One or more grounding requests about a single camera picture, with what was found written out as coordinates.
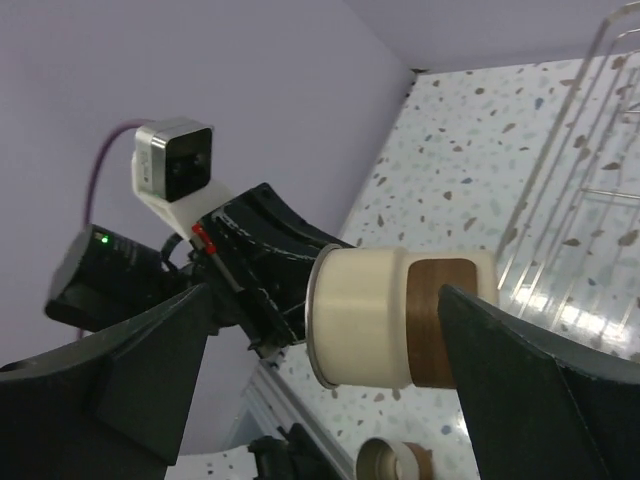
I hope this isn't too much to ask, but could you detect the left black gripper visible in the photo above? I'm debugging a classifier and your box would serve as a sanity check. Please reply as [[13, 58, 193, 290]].
[[191, 183, 353, 359]]

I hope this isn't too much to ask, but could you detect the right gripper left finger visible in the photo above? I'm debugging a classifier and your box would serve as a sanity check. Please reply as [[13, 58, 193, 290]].
[[1, 286, 208, 479]]

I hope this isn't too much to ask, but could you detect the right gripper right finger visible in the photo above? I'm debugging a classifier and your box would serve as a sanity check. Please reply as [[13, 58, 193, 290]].
[[438, 285, 639, 479]]

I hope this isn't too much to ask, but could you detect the steel cup with brown band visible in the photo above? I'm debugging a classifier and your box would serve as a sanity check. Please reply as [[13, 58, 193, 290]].
[[305, 244, 499, 389]]

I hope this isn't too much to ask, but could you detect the right steel cup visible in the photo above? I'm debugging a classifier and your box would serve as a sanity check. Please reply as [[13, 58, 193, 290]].
[[354, 437, 435, 480]]

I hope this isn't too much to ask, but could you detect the aluminium rail frame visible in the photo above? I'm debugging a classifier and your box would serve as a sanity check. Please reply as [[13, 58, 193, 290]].
[[243, 69, 440, 457]]

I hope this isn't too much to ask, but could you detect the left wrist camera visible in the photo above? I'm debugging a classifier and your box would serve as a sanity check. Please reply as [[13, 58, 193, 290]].
[[129, 116, 236, 236]]

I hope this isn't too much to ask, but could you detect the wire dish rack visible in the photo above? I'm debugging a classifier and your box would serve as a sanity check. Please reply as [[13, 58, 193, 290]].
[[497, 2, 639, 361]]

